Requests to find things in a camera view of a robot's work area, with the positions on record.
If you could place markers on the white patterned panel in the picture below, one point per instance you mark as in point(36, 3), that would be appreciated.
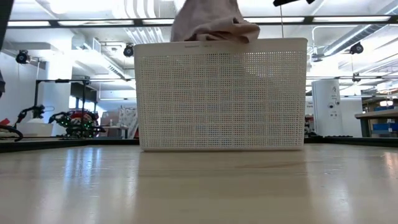
point(127, 119)

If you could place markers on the black background robot arm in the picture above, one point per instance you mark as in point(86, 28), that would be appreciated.
point(34, 109)

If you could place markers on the black background rig frame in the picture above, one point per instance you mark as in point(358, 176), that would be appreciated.
point(62, 81)

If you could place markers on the black ceiling spotlight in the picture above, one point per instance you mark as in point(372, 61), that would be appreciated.
point(356, 48)
point(22, 57)
point(128, 50)

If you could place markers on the black overhead frame beam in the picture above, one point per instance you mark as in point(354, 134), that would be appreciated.
point(138, 21)

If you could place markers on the black frame post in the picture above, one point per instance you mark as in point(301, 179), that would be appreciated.
point(4, 18)

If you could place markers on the blue storage bin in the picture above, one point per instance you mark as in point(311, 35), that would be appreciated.
point(385, 126)

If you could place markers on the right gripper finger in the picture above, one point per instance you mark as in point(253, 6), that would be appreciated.
point(292, 2)

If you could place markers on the black aluminium table frame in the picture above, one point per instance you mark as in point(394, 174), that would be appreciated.
point(62, 144)

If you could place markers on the silver ventilation duct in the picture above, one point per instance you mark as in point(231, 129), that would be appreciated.
point(367, 31)

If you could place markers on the grey work table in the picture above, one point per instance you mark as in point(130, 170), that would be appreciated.
point(376, 114)

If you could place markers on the background robot with green lights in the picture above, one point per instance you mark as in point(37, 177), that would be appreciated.
point(77, 121)

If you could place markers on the white background bin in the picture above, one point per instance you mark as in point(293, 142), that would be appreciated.
point(37, 129)

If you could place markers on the pale pink garment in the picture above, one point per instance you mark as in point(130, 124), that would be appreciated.
point(211, 21)

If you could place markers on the white cylindrical tank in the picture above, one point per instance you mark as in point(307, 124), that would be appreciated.
point(325, 105)

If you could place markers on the white perforated plastic basket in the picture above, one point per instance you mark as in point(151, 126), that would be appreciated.
point(217, 99)

